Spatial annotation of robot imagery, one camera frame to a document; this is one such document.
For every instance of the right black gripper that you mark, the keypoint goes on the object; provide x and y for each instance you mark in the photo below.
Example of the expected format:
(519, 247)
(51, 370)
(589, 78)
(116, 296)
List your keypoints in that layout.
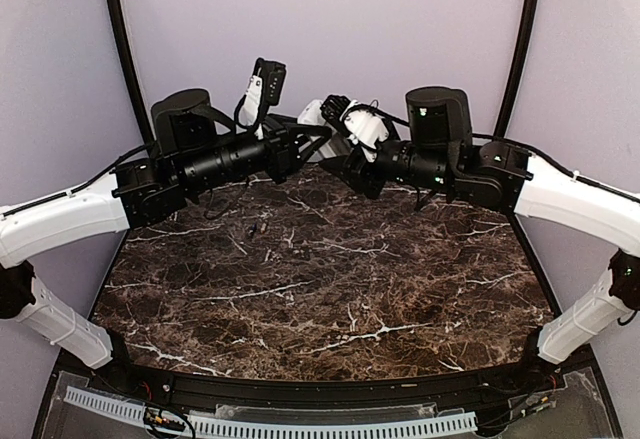
(351, 167)

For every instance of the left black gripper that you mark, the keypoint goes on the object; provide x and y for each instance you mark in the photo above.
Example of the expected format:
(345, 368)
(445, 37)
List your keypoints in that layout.
(283, 141)

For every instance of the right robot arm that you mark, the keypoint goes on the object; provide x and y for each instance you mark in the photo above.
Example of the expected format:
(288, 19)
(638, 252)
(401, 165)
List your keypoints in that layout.
(434, 150)

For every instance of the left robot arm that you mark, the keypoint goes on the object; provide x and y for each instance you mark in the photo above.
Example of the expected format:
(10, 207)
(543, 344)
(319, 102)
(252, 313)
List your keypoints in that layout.
(197, 149)

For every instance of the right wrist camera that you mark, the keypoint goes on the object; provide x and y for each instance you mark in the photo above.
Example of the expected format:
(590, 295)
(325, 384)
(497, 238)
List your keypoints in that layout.
(363, 126)

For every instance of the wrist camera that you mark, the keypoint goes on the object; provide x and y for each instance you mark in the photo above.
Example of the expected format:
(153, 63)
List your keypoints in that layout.
(263, 91)
(363, 126)

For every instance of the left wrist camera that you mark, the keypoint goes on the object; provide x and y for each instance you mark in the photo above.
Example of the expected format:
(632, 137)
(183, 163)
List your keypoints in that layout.
(263, 91)

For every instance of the right black frame post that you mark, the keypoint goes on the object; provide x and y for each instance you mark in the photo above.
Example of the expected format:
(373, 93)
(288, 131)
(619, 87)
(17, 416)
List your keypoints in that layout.
(520, 52)

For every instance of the black frame post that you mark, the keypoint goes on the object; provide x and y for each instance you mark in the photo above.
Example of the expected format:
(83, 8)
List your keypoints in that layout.
(129, 72)
(520, 52)

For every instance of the left black frame post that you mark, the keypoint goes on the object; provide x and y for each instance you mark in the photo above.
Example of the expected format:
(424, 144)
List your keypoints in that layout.
(129, 72)

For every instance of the black front rail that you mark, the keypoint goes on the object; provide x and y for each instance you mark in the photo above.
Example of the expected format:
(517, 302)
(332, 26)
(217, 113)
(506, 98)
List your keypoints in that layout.
(186, 392)

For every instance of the white slotted cable duct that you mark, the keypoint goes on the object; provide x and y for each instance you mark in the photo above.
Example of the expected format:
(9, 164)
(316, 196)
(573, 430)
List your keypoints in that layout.
(237, 423)

